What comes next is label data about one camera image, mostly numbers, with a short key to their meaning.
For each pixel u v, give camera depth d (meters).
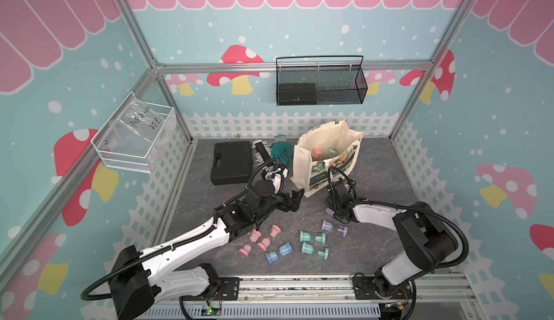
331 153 1.02
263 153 1.13
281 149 1.11
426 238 0.46
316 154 0.98
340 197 0.74
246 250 0.81
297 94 0.90
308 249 0.80
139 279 0.39
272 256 0.79
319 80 0.94
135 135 0.72
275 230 0.85
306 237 0.84
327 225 0.86
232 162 1.04
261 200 0.54
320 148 1.00
